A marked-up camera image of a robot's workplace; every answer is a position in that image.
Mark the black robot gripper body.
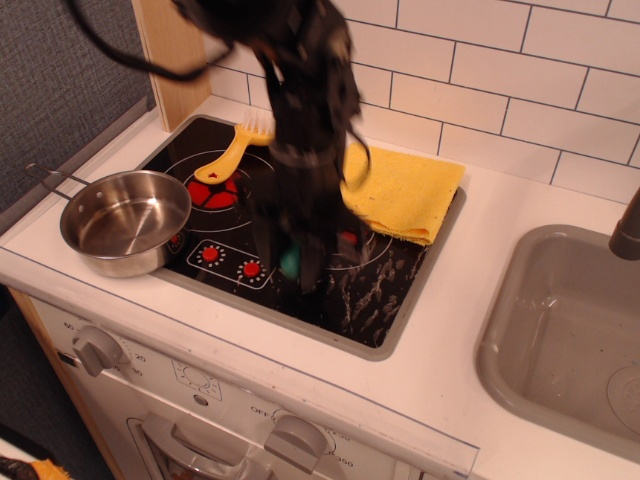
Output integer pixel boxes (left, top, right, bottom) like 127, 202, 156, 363
237, 143, 367, 250

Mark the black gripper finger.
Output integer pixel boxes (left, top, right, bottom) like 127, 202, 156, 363
297, 228, 337, 294
252, 208, 290, 281

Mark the green toy squash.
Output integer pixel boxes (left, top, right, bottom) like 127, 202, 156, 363
279, 241, 301, 281

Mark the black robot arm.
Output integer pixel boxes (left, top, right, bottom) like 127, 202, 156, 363
176, 1, 366, 294

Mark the silver metal pot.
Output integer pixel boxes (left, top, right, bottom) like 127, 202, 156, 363
24, 163, 192, 278

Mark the red right stove knob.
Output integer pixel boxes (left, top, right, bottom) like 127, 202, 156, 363
242, 261, 262, 279

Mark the red stove knob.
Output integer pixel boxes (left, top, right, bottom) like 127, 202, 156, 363
242, 261, 262, 279
201, 246, 220, 263

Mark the red left stove knob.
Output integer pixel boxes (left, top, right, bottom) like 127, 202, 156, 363
201, 246, 220, 263

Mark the black toy stovetop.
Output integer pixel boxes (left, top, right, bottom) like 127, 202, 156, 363
142, 115, 466, 361

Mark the yellow dish brush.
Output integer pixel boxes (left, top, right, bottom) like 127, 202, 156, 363
194, 110, 275, 185

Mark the yellow folded cloth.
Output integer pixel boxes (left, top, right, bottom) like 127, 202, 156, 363
341, 143, 465, 246

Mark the grey oven temperature knob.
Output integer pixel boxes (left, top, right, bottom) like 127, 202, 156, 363
264, 415, 328, 474

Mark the wooden side panel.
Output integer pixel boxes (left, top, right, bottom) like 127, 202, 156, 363
132, 0, 211, 132

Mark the grey timer knob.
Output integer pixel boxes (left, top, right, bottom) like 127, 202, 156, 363
72, 326, 123, 377

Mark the grey sink basin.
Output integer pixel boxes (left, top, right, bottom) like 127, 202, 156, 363
476, 225, 639, 462

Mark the grey faucet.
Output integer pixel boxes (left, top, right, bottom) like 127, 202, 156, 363
609, 189, 640, 261

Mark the orange object bottom left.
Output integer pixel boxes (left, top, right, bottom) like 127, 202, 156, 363
1, 457, 71, 480

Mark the black cable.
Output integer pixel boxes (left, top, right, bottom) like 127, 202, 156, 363
64, 0, 236, 84

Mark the grey oven door handle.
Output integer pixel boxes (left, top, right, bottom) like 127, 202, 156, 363
140, 414, 275, 479

